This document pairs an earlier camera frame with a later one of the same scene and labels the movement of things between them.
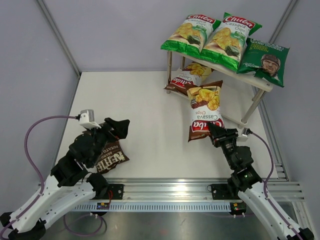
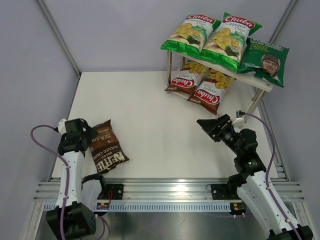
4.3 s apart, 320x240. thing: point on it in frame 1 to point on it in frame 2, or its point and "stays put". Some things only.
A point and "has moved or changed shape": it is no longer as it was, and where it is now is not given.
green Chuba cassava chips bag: x=191 y=35 stays put
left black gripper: x=120 y=127 to x=90 y=134
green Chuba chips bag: x=225 y=46 stays put
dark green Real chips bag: x=268 y=61 stays put
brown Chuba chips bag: x=205 y=104 has moved or changed shape
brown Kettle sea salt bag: x=114 y=154 stays put
